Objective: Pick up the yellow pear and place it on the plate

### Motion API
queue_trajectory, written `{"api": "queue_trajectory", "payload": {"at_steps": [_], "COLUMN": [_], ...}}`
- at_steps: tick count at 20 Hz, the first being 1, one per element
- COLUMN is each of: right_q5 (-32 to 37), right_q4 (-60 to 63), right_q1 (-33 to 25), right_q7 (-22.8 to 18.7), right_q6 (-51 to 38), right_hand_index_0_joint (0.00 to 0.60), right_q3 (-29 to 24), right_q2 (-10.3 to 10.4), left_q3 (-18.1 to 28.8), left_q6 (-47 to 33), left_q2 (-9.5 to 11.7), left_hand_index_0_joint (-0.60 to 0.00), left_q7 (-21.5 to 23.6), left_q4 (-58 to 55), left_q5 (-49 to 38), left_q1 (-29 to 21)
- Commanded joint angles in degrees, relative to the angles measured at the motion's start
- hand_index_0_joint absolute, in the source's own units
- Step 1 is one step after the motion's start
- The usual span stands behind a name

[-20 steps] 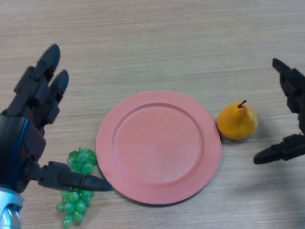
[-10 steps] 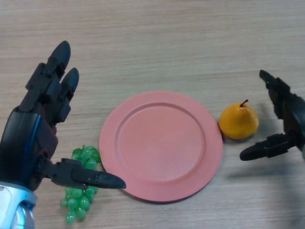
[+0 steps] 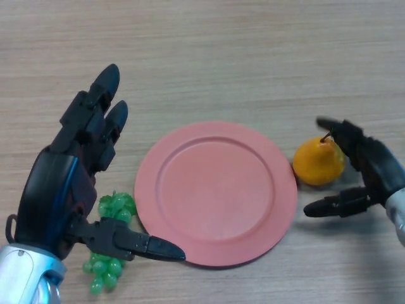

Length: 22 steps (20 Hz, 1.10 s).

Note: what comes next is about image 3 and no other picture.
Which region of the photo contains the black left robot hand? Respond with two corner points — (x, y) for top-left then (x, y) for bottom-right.
(14, 63), (187, 263)

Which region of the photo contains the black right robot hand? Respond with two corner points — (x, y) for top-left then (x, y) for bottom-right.
(302, 117), (405, 219)

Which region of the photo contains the yellow pear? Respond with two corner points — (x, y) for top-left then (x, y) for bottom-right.
(292, 134), (347, 187)

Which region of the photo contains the pink round plate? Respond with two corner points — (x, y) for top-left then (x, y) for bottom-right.
(134, 120), (298, 270)

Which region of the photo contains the green grape bunch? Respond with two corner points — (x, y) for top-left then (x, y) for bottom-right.
(82, 191), (137, 288)

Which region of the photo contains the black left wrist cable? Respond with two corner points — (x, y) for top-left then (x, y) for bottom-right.
(5, 213), (19, 244)

